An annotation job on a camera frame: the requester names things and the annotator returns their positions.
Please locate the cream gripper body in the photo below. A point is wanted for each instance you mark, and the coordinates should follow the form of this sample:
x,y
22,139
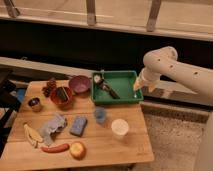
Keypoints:
x,y
148,78

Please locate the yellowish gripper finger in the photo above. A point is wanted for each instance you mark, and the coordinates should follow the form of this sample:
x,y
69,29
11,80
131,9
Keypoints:
x,y
136,85
151,88

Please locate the black eraser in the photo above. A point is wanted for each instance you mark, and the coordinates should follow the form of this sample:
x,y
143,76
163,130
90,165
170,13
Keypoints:
x,y
61,94

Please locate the red bowl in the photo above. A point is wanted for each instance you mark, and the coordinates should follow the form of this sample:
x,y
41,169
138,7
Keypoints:
x,y
54,98

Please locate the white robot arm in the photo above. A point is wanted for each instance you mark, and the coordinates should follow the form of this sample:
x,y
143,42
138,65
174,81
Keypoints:
x,y
163,61

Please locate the purple bowl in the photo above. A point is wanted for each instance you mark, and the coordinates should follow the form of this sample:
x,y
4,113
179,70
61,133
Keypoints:
x,y
80,84

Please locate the green plastic tray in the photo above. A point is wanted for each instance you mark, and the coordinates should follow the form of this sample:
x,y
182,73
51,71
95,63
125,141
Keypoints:
x,y
121,82

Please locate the black tool in tray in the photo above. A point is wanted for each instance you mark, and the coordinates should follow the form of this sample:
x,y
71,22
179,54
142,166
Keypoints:
x,y
101,83

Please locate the white round cup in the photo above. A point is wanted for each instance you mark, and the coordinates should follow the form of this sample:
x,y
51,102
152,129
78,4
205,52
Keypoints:
x,y
120,127

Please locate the blue translucent cup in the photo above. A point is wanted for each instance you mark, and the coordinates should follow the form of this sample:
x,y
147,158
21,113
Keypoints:
x,y
100,115

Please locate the blue sponge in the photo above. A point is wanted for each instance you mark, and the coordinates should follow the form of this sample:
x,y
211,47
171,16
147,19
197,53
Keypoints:
x,y
78,126

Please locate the dark grape bunch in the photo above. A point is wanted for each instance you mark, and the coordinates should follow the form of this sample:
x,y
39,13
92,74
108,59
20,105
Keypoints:
x,y
49,87

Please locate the red yellow apple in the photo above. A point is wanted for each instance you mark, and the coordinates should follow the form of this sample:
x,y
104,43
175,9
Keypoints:
x,y
77,150

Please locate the crumpled grey cloth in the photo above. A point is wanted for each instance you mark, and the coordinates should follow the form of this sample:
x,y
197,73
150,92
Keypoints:
x,y
54,125

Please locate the red sausage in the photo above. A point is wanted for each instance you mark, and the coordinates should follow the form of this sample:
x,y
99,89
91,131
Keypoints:
x,y
56,149

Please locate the small brown cup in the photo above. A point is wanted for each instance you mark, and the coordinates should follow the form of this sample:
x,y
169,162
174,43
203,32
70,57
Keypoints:
x,y
35,104

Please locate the blue object beside table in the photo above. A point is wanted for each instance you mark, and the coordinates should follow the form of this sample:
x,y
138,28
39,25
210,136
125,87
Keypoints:
x,y
20,94

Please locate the black chair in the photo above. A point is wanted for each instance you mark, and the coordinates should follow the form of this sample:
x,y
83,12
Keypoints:
x,y
7,100

